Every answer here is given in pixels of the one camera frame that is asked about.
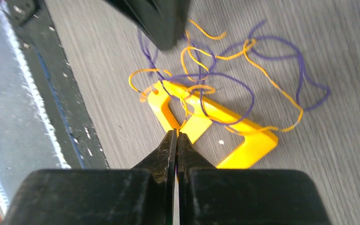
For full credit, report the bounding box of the white slotted cable duct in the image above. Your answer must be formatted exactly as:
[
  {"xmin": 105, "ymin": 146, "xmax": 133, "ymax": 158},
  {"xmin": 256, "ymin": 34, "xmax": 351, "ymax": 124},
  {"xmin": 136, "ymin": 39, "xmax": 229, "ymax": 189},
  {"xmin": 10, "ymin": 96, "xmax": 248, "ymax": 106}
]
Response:
[{"xmin": 0, "ymin": 7, "xmax": 70, "ymax": 215}]

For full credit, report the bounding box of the yellow triangular plastic frame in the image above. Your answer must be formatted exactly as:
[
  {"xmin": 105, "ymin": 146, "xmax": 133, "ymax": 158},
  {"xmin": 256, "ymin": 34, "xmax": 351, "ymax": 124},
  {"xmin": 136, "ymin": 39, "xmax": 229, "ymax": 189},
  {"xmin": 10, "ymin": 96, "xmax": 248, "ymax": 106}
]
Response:
[{"xmin": 139, "ymin": 80, "xmax": 279, "ymax": 170}]

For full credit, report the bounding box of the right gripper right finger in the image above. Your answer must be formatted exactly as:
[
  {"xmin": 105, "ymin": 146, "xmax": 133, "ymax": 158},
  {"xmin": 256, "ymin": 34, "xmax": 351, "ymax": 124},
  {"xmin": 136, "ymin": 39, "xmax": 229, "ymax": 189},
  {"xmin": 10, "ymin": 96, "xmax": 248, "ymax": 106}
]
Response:
[{"xmin": 177, "ymin": 133, "xmax": 331, "ymax": 225}]

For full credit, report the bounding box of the orange wire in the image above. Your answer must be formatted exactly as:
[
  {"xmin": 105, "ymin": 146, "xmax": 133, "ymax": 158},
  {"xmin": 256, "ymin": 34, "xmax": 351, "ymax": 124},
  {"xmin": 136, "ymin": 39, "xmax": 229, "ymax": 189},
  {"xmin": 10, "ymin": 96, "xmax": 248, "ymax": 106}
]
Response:
[{"xmin": 127, "ymin": 19, "xmax": 305, "ymax": 134}]

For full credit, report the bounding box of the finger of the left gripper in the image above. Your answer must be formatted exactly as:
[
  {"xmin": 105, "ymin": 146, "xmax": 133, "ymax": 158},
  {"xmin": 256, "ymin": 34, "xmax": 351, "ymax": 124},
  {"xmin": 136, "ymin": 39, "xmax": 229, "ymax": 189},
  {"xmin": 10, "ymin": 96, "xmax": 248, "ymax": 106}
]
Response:
[{"xmin": 107, "ymin": 0, "xmax": 191, "ymax": 51}]

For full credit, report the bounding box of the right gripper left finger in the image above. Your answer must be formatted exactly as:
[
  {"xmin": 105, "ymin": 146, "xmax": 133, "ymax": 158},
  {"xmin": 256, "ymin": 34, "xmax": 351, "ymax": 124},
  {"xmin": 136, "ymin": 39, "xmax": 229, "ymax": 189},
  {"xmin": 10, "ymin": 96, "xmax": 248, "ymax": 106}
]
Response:
[{"xmin": 3, "ymin": 130, "xmax": 177, "ymax": 225}]

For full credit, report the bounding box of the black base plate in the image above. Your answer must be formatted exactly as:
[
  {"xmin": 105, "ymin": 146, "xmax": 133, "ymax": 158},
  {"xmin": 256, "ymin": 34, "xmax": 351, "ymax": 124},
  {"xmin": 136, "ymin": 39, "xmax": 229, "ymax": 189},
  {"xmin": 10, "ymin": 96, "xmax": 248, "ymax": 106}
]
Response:
[{"xmin": 6, "ymin": 0, "xmax": 108, "ymax": 169}]

